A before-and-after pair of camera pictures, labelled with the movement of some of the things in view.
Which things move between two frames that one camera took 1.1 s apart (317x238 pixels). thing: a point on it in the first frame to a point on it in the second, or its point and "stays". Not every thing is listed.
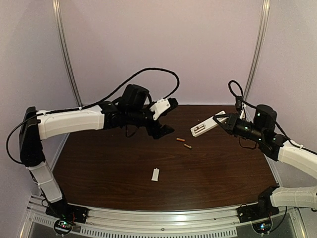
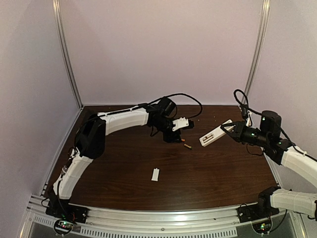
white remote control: (222, 119) to (215, 134)
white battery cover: (155, 174) stays
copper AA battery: (189, 147) stays
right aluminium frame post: (265, 10) stays
